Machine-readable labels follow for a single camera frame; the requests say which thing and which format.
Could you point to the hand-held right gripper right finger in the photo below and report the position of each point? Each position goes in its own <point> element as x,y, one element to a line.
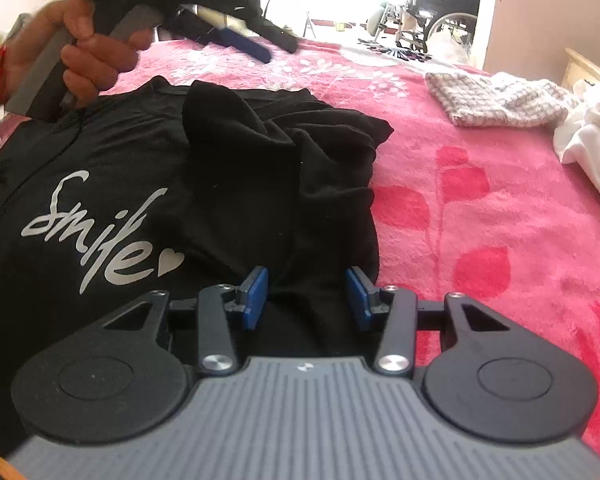
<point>358,299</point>

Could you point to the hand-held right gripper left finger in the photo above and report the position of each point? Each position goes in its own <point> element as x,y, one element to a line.
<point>256,297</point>

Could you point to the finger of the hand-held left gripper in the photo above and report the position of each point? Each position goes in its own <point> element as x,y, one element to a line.
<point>245,47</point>
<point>280,40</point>

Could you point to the black t-shirt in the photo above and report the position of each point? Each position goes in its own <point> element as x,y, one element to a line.
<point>220,170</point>

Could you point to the person's left hand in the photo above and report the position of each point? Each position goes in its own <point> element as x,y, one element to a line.
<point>95,55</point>

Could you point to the folding table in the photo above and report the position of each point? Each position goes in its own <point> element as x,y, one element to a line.
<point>307,20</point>

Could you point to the pink floral blanket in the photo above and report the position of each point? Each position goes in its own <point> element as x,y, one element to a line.
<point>480,210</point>

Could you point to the wheelchair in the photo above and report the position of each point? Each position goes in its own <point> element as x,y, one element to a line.
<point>440,0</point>

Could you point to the clear plastic bag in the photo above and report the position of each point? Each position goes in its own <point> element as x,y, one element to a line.
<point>450,47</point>

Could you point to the grey checked knit sweater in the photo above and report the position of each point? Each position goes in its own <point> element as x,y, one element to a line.
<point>500,100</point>

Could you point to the white crumpled garment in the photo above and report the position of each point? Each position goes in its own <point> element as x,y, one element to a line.
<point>595,130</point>

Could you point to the cream nightstand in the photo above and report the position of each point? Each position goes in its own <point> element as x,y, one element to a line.
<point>582,67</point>

